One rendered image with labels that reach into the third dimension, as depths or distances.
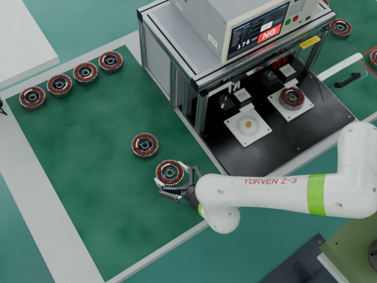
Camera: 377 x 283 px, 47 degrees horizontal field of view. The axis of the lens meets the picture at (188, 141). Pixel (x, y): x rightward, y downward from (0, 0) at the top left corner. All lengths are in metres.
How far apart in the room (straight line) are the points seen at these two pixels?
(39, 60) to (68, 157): 0.48
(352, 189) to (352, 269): 0.57
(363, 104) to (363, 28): 0.47
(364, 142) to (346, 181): 0.13
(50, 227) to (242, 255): 1.14
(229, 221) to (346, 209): 0.39
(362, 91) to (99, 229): 1.34
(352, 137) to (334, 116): 0.76
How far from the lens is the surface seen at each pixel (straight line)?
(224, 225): 1.42
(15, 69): 1.57
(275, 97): 1.99
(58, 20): 3.40
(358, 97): 2.16
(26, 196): 1.85
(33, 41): 1.64
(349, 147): 1.26
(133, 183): 1.78
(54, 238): 1.76
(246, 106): 1.82
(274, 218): 2.58
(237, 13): 1.52
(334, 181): 1.22
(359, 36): 2.41
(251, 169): 1.81
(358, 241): 1.75
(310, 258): 2.55
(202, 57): 1.65
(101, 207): 1.76
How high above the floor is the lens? 2.38
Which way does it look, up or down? 62 degrees down
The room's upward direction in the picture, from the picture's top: 5 degrees clockwise
